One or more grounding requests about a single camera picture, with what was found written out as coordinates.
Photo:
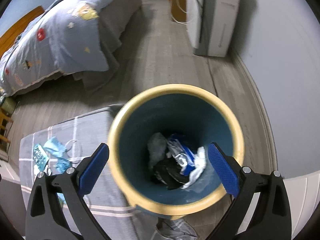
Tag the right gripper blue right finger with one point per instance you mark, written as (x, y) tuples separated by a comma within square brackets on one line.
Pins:
[(225, 168)]

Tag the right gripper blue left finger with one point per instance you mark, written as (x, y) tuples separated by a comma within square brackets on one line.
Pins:
[(90, 169)]

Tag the blue foil snack bag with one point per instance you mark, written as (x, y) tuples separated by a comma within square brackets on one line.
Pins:
[(182, 154)]

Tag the blue face mask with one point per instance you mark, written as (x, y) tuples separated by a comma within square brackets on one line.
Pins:
[(56, 148)]

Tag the teal pill blister pack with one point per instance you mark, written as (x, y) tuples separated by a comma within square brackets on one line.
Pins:
[(40, 157)]

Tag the black plastic bag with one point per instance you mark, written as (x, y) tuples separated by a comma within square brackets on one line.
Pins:
[(168, 172)]

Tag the white tissue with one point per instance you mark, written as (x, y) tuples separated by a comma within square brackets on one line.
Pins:
[(200, 165)]

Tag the blue disposable glove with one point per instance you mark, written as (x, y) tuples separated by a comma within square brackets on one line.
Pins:
[(62, 165)]

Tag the yellow rim teal trash bin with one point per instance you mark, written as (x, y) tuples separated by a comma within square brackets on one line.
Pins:
[(194, 115)]

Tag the grey plaid cushion stool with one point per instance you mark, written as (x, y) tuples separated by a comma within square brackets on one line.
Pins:
[(81, 136)]

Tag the clear crumpled plastic wrap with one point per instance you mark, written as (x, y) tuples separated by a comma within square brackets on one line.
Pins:
[(157, 145)]

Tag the wooden chair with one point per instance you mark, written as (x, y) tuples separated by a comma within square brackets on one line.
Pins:
[(6, 124)]

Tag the small green bin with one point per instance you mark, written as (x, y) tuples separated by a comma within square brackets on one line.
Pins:
[(8, 104)]

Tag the blue cartoon duvet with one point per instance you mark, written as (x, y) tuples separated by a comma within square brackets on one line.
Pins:
[(64, 40)]

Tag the grey bed sheet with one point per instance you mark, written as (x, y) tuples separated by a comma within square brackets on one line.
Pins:
[(113, 20)]

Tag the wooden bed headboard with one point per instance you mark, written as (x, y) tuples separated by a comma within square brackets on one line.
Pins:
[(9, 37)]

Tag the white air purifier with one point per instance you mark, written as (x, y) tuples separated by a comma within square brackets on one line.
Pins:
[(210, 25)]

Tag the wooden side cabinet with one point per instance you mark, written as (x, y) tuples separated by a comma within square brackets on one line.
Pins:
[(178, 10)]

